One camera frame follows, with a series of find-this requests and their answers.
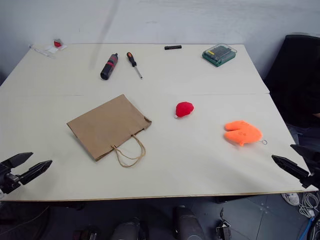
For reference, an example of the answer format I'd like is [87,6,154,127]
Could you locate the white cable bundle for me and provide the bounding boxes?
[297,191,320,218]

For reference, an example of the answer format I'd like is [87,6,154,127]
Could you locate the dark rounded robot leg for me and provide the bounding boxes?
[172,205,206,240]
[109,217,148,240]

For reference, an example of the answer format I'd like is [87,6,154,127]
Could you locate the brown paper bag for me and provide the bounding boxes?
[66,93,153,169]

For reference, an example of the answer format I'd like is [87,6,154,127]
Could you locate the black red electric screwdriver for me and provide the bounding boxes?
[100,52,119,81]

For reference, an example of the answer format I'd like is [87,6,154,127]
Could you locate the green screwdriver bit case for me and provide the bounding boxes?
[201,43,238,68]

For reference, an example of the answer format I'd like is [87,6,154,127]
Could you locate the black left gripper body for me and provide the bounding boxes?
[0,167,26,195]

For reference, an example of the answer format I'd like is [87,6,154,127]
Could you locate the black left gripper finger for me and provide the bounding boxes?
[19,159,54,186]
[0,151,34,172]

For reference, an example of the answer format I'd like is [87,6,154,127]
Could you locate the clear plastic wrapper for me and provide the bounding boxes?
[28,43,68,59]

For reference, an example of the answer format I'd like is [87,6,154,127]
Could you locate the red plush toy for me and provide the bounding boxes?
[174,101,195,119]

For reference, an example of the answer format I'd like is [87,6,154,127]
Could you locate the black office chair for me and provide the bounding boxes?
[263,33,320,128]

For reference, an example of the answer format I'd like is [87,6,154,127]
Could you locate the white sneaker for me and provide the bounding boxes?
[281,191,300,207]

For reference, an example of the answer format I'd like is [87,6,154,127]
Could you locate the orange plush toy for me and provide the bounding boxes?
[223,120,269,148]

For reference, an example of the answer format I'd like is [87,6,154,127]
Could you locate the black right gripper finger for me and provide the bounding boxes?
[271,154,312,190]
[289,143,320,176]

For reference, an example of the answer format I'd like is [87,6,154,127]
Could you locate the black orange handled screwdriver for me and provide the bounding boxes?
[126,51,144,80]

